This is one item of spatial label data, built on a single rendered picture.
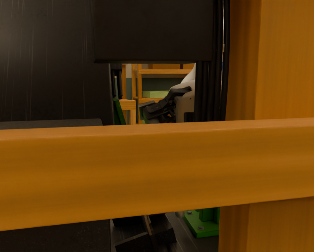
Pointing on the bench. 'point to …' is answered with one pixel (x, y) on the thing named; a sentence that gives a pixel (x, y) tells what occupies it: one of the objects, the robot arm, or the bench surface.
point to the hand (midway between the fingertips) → (153, 116)
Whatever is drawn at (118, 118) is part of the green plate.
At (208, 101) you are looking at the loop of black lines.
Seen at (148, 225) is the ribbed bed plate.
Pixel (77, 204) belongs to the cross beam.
